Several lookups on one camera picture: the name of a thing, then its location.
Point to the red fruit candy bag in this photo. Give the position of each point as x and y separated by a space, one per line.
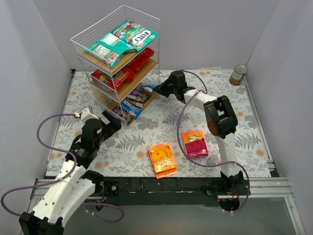
103 80

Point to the green Fox's mint candy bag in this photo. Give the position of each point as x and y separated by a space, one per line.
134 34

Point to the clear plastic bottle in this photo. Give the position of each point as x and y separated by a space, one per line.
212 159

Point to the white wire wooden shelf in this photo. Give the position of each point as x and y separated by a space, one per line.
109 98

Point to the purple M&M's candy bag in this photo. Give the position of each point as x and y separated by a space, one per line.
127 117

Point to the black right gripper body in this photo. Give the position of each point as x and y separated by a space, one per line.
167 86

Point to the orange Scrub Daddy box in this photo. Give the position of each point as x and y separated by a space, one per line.
163 160

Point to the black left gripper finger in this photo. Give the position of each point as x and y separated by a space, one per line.
110 121
106 133

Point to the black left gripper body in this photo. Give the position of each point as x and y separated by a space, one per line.
107 127

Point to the pink Scrub Daddy box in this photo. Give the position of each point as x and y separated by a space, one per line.
194 143

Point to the red fruit candy bag corner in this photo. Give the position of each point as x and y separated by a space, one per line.
141 59

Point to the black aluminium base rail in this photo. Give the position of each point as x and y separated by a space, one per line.
210 192

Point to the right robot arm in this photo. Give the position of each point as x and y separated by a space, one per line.
221 122

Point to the blue candy bar wrapper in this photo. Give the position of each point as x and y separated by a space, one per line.
131 109

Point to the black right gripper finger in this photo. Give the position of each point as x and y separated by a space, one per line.
168 93
164 86

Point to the metal tin can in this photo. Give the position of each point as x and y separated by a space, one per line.
238 74

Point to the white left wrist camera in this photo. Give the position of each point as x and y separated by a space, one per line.
86 114

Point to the teal mint candy bag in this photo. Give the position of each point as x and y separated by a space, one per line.
109 49

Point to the brown chocolate bar wrapper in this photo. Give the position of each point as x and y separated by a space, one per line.
135 101

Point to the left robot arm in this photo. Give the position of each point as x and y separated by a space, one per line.
75 182

